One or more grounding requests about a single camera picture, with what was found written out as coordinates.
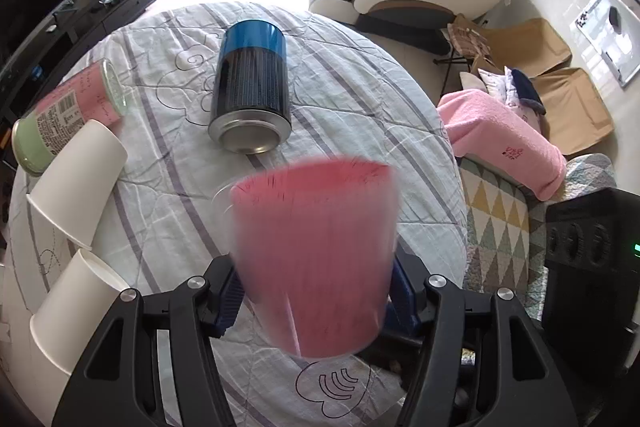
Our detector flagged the striped white bed sheet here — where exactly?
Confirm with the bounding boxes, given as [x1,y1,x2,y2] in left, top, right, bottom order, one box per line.
[0,2,470,427]

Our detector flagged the pink towel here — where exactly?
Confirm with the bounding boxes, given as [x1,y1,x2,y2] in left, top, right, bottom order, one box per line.
[438,89,568,202]

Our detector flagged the pink plastic cup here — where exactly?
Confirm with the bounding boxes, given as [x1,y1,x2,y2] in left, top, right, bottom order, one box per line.
[212,156,399,359]

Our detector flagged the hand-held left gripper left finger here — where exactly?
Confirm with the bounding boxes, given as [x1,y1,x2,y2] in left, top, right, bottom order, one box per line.
[51,255,245,427]

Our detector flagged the dark blue cloth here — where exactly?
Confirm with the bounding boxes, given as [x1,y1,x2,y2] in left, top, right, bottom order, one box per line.
[509,68,546,114]

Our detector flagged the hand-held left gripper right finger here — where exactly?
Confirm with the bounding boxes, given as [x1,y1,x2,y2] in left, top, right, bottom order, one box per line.
[382,252,580,427]

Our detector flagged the blue and black can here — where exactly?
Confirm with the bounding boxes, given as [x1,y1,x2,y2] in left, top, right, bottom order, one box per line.
[208,20,293,156]

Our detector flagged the white board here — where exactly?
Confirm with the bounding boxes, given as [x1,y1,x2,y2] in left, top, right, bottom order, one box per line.
[576,0,640,88]

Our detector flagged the black tv cabinet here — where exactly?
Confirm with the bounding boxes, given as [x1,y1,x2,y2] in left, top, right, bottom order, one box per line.
[0,0,158,128]

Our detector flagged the white paper cup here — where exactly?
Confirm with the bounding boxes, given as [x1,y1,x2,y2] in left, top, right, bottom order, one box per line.
[29,249,132,376]
[26,119,129,251]

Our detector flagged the triangle patterned quilt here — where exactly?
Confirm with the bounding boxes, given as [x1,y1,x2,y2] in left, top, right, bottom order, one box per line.
[459,154,618,321]

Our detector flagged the brown cardboard sheet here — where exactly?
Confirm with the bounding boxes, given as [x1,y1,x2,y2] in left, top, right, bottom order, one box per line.
[484,18,572,78]
[531,67,615,156]

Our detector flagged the pink and green can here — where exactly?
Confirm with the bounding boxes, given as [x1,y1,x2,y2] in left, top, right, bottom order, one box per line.
[12,58,132,178]

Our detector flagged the folding chair with clothes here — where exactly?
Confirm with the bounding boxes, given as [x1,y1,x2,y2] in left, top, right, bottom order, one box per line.
[433,13,501,94]

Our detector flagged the black speaker box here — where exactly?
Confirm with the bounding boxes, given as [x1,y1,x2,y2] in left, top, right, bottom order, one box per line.
[542,188,640,375]

